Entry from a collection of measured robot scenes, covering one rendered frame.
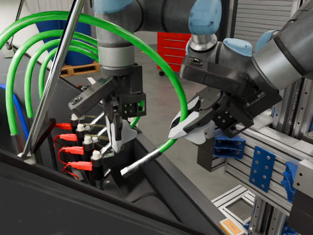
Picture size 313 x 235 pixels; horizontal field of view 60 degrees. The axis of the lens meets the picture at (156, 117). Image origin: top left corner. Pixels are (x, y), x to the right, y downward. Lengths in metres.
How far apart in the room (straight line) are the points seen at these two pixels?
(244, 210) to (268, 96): 1.43
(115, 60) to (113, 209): 0.34
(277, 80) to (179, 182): 0.46
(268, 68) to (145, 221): 0.28
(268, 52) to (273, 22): 7.13
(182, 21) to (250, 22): 7.40
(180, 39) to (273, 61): 4.39
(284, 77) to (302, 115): 0.69
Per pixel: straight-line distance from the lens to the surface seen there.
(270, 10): 7.64
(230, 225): 0.69
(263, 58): 0.45
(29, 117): 0.76
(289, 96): 1.16
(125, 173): 0.58
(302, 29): 0.45
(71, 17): 0.23
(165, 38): 4.94
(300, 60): 0.45
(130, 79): 0.60
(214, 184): 2.36
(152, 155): 0.56
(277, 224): 1.44
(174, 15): 0.59
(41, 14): 0.49
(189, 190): 0.78
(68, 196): 0.26
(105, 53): 0.56
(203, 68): 0.45
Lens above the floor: 1.45
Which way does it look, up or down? 25 degrees down
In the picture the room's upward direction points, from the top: straight up
